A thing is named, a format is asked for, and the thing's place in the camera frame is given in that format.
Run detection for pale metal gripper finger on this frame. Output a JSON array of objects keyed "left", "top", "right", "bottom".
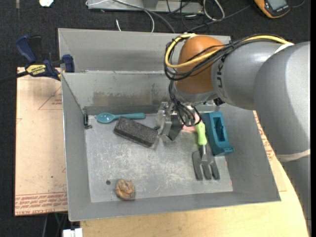
[
  {"left": 157, "top": 102, "right": 171, "bottom": 130},
  {"left": 159, "top": 121, "right": 173, "bottom": 143}
]

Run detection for pale pink soft thing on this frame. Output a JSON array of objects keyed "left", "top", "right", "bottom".
[{"left": 182, "top": 112, "right": 202, "bottom": 133}]

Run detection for dark green flat block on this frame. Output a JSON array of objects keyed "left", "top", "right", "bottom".
[{"left": 113, "top": 116, "right": 159, "bottom": 148}]

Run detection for grey metal bin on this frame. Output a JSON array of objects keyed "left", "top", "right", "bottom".
[{"left": 58, "top": 28, "right": 281, "bottom": 222}]

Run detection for teal plastic holder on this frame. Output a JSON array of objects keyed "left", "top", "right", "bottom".
[{"left": 201, "top": 111, "right": 235, "bottom": 157}]

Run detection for teal plastic spoon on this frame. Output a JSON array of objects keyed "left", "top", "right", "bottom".
[{"left": 95, "top": 112, "right": 147, "bottom": 124}]

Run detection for brown cardboard board, red print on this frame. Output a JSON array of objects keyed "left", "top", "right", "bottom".
[{"left": 14, "top": 67, "right": 275, "bottom": 217}]

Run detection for green-handled grey garden fork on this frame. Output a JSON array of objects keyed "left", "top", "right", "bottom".
[{"left": 192, "top": 121, "right": 221, "bottom": 181}]

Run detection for brown coiled rope knot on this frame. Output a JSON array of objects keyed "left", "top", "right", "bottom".
[{"left": 114, "top": 178, "right": 136, "bottom": 201}]

